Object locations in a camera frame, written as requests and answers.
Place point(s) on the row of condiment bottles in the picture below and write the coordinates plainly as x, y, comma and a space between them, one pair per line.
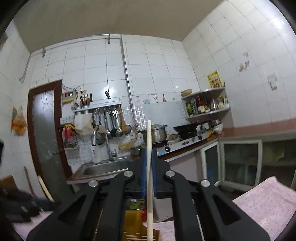
201, 105

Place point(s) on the steel chopstick cup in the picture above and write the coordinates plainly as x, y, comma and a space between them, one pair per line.
85, 106

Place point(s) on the brown wooden stick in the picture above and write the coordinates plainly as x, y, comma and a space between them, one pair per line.
29, 180

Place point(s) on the beige controller box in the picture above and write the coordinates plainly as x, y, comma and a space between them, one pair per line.
69, 96

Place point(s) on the metal wall rack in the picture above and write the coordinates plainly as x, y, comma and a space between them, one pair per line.
104, 105

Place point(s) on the white corner shelf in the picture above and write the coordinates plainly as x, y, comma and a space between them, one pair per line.
205, 93

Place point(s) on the brown frosted glass door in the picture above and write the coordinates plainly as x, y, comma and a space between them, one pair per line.
46, 129

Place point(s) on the white wall socket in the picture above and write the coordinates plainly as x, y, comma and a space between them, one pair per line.
272, 81

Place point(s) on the steel ladle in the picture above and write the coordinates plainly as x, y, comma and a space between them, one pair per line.
119, 132

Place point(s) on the yellow wall sticker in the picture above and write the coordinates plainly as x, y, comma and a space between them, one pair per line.
214, 80

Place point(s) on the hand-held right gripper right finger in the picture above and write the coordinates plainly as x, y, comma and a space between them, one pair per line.
155, 180

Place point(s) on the yellow black cloth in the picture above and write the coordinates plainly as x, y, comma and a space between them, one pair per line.
69, 127

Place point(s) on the wooden spatula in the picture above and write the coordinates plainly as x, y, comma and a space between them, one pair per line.
123, 127

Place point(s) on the bowl with green contents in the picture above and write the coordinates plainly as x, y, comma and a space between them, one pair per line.
135, 205

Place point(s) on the yellow plastic utensil holder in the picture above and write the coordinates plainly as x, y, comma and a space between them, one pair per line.
134, 231

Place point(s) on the chrome faucet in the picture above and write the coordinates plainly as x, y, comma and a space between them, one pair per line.
107, 143

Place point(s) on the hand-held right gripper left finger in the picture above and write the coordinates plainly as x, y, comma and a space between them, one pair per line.
144, 176

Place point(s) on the woven basket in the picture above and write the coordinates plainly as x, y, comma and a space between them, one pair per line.
186, 92

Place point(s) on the stainless steel sink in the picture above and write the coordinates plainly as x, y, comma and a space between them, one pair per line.
104, 169

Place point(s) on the white glass door cabinet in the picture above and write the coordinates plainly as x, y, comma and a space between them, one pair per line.
240, 162

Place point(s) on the white hanging cloth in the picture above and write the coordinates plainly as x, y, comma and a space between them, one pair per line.
83, 124

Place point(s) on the pale wooden chopstick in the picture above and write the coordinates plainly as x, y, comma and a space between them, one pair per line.
149, 139
45, 188

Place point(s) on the steel gas stove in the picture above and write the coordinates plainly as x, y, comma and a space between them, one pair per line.
185, 144

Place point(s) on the black ladle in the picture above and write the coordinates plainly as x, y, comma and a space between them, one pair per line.
113, 133

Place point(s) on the black wok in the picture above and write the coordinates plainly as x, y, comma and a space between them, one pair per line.
185, 129

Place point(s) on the steel pot with lid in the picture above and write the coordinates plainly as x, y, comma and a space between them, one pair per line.
157, 135

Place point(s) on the pink floral tablecloth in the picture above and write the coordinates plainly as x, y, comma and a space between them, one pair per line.
266, 201

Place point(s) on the metal wall pipe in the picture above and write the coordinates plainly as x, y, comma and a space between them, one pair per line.
125, 67

